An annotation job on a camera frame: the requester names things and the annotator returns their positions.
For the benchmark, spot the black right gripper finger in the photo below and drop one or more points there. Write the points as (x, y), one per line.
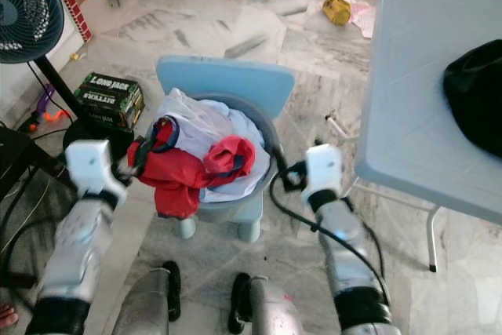
(280, 164)

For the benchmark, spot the red jersey navy trim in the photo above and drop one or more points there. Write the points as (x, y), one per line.
(172, 186)

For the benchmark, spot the black garment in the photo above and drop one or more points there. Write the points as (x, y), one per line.
(474, 100)

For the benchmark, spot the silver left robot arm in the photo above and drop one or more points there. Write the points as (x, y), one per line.
(82, 249)

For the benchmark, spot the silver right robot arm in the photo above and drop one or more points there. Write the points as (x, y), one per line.
(345, 241)

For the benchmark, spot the grey plastic basin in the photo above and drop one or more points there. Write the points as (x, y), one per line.
(263, 123)

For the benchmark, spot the Long Jack cardboard box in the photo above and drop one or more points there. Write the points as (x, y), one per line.
(110, 100)

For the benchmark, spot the pale white laundry cloth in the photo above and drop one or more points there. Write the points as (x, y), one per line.
(204, 123)

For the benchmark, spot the light blue plastic stool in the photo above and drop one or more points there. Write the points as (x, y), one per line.
(227, 80)

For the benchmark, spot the purple orange toy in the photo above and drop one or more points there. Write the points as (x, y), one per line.
(45, 103)

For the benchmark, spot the dark wooden stand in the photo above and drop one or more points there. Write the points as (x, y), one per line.
(16, 147)

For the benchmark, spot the silver right robot leg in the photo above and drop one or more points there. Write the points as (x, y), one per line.
(274, 307)

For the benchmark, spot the silver robot leg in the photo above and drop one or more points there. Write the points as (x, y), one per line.
(274, 307)
(149, 304)

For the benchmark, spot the silver left robot leg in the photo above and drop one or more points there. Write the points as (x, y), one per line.
(149, 304)

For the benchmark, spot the yellow bag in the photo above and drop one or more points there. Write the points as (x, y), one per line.
(336, 10)

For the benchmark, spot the pink white paper sheet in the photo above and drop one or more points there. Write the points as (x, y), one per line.
(363, 21)

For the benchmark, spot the person bare foot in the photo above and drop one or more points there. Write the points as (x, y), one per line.
(8, 318)

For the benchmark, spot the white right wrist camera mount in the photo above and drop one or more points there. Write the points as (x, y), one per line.
(323, 166)

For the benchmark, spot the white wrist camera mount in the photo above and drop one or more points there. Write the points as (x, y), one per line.
(323, 166)
(94, 166)

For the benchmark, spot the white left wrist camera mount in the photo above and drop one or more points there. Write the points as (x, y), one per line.
(94, 166)

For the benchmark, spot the dark blue pedestal fan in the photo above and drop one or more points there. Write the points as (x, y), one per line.
(27, 9)

